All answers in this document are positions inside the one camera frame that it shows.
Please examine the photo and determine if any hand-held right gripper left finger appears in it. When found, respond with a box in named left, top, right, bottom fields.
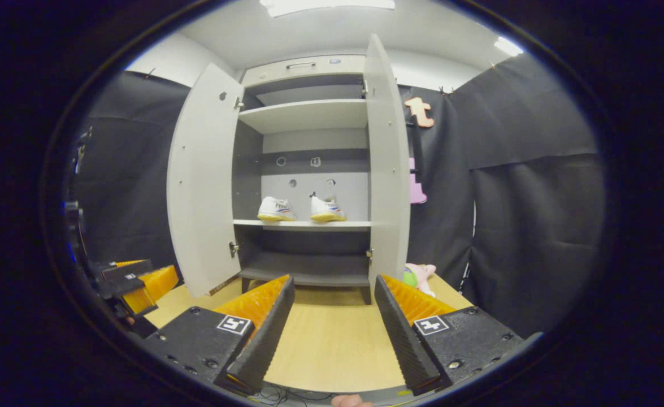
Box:
left=140, top=274, right=297, bottom=396

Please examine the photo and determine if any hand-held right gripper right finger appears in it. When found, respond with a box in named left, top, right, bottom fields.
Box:
left=374, top=274, right=527, bottom=396

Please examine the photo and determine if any white shoe cabinet door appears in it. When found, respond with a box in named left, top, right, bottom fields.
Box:
left=363, top=34, right=411, bottom=295
left=166, top=62, right=246, bottom=298

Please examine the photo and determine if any white yellow-soled shoe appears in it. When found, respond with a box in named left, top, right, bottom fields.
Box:
left=257, top=196, right=298, bottom=222
left=310, top=195, right=348, bottom=223

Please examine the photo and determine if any white grey shoe cabinet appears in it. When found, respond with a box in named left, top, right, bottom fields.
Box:
left=231, top=55, right=375, bottom=306

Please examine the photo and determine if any green pink plush toy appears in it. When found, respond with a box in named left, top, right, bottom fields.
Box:
left=403, top=263, right=437, bottom=297

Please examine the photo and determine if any small ceiling light panel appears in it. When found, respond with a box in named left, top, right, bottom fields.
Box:
left=493, top=36, right=526, bottom=57

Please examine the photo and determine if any large ceiling light panel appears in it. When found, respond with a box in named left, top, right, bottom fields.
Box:
left=259, top=0, right=396, bottom=18

